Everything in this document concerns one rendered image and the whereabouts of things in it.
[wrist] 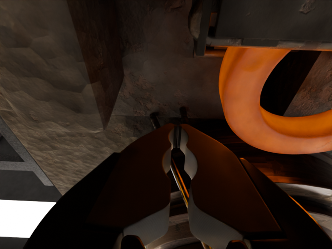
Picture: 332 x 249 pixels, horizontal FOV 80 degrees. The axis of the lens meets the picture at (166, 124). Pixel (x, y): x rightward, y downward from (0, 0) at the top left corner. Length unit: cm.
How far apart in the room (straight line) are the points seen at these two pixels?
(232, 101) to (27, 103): 17
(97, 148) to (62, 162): 12
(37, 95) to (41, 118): 3
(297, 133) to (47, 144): 48
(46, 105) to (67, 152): 36
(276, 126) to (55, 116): 21
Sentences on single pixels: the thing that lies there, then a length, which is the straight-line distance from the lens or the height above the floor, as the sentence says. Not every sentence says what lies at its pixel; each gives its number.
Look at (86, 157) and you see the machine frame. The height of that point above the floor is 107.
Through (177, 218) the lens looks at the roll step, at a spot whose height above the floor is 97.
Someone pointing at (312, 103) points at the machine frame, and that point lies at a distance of 35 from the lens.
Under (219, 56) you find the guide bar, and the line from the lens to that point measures 24.
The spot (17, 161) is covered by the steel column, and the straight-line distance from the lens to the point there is 634.
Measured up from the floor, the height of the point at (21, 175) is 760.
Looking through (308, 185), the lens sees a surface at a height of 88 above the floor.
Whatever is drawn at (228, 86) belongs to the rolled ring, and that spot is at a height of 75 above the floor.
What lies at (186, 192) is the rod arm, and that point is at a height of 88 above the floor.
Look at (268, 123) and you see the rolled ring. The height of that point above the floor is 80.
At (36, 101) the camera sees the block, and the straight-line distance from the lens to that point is 19.
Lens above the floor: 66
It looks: 46 degrees up
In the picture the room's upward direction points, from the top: 178 degrees counter-clockwise
